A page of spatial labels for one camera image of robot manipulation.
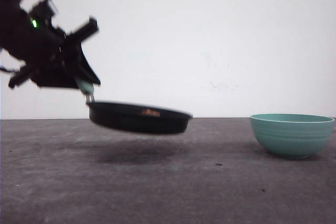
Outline black frying pan green handle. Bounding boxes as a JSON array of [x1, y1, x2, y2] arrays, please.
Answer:
[[75, 78, 193, 134]]

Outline teal ceramic bowl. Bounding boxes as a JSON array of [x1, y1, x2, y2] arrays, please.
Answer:
[[250, 113, 335, 159]]

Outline brown beef cubes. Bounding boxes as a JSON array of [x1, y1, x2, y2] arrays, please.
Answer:
[[141, 108, 161, 117]]

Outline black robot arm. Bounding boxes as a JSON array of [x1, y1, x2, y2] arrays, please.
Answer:
[[1, 0, 100, 89]]

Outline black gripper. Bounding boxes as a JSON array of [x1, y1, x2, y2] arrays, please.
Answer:
[[1, 0, 101, 89]]

